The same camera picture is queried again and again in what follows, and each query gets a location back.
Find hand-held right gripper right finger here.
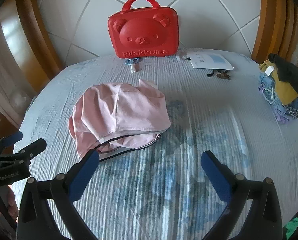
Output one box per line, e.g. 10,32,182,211
201,151,283,240

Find yellow cloth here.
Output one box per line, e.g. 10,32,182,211
259,60,298,105

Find pile of folded clothes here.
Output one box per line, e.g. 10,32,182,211
257,72,298,125

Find pink shirt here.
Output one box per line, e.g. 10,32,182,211
69,78,172,162

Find white paper sheet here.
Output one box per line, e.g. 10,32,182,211
185,51,235,70

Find black dotted cloth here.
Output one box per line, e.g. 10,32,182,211
285,104,298,121

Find wooden headboard post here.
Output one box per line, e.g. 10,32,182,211
14,0,63,94
251,0,298,64

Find white padded headboard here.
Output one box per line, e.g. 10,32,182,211
33,0,267,68

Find blue-handled scissors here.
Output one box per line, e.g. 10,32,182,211
125,57,141,67

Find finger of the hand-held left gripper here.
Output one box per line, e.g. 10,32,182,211
12,138,47,161
0,131,24,153

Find light blue floral bed sheet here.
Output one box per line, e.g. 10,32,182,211
13,47,298,240

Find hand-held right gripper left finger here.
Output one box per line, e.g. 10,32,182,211
19,149,101,240

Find pale curtain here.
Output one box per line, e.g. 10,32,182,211
0,12,38,130

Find red bear-face case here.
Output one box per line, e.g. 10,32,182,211
107,0,179,58

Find green cloth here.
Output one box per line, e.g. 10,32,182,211
282,216,298,240

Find person's left hand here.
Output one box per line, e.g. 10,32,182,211
0,186,19,220

